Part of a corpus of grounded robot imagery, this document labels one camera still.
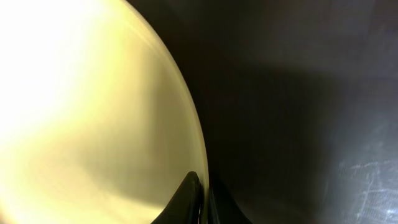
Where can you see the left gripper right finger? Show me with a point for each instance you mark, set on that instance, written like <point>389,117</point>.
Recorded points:
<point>222,209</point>

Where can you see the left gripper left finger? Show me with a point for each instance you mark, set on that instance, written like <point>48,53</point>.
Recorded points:
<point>184,206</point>

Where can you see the yellow round plate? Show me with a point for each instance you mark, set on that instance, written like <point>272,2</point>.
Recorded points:
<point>97,122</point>

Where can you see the dark brown serving tray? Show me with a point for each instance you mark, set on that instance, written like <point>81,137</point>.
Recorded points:
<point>297,101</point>

